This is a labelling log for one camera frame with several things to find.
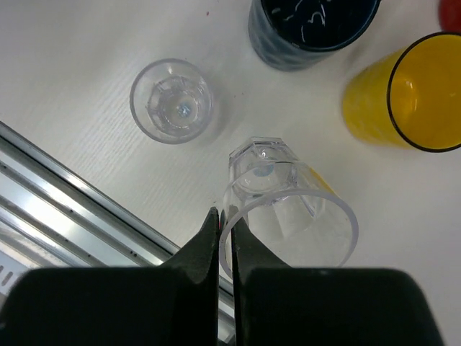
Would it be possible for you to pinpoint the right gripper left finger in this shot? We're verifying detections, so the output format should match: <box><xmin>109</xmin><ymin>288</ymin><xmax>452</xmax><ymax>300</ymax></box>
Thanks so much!
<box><xmin>1</xmin><ymin>208</ymin><xmax>220</xmax><ymax>345</ymax></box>

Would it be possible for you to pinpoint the aluminium front rail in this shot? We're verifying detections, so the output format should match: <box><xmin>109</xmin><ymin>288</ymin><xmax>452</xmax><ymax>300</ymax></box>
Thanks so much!
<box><xmin>1</xmin><ymin>125</ymin><xmax>235</xmax><ymax>345</ymax></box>

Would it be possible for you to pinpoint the navy blue mug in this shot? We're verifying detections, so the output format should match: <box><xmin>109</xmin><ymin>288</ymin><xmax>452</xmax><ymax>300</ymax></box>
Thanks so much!
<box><xmin>248</xmin><ymin>0</ymin><xmax>380</xmax><ymax>71</ymax></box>

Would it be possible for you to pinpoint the bright yellow mug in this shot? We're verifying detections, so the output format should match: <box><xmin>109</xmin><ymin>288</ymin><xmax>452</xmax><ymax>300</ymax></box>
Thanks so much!
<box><xmin>341</xmin><ymin>32</ymin><xmax>460</xmax><ymax>153</ymax></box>

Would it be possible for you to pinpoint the clear glass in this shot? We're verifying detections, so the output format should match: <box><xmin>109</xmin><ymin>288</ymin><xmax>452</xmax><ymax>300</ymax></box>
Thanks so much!
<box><xmin>219</xmin><ymin>137</ymin><xmax>359</xmax><ymax>277</ymax></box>
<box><xmin>129</xmin><ymin>58</ymin><xmax>214</xmax><ymax>145</ymax></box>

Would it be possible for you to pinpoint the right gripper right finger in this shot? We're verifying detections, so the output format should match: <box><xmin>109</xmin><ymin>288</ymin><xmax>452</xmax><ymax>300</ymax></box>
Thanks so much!
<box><xmin>231</xmin><ymin>219</ymin><xmax>444</xmax><ymax>345</ymax></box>

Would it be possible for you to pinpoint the red mug black handle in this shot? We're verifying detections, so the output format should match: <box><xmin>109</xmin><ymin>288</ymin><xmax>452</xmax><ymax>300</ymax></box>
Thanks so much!
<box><xmin>438</xmin><ymin>0</ymin><xmax>461</xmax><ymax>32</ymax></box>

